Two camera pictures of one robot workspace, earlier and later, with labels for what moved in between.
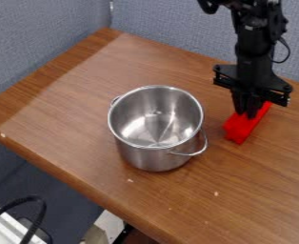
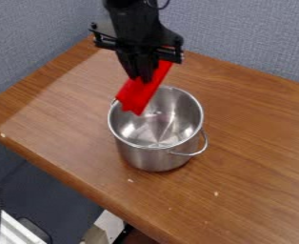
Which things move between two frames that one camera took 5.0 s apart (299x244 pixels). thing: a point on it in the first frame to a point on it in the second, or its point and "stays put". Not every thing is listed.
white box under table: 10,230 stays put
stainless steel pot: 155,123 stays put
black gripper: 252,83 to 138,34
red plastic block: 239,125 to 135,91
